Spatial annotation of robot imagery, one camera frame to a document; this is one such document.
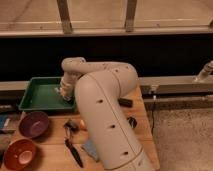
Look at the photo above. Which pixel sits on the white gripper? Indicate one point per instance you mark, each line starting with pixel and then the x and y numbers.
pixel 67 88

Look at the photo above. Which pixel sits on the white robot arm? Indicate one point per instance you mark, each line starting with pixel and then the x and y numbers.
pixel 96 88

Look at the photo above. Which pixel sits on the green plastic tray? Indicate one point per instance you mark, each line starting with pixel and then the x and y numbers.
pixel 41 94

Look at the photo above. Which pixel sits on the small black clip tool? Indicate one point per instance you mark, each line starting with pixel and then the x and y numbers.
pixel 72 126

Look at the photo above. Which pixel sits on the orange fruit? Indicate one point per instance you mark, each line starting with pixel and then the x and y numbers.
pixel 82 125

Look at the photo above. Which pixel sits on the purple bowl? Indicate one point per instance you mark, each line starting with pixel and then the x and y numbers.
pixel 34 124

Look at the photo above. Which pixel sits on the black rectangular block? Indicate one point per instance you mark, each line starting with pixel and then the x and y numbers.
pixel 125 102

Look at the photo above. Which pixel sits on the blue sponge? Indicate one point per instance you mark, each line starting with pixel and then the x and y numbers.
pixel 90 150

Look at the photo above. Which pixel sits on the blue box at left edge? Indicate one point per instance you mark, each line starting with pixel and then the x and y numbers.
pixel 8 123

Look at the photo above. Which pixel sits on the small metal cup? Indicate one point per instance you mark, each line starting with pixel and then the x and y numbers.
pixel 132 121

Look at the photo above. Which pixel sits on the orange bowl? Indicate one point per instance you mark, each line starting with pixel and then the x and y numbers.
pixel 19 154

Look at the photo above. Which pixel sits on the black handled knife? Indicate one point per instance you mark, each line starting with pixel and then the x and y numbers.
pixel 74 152

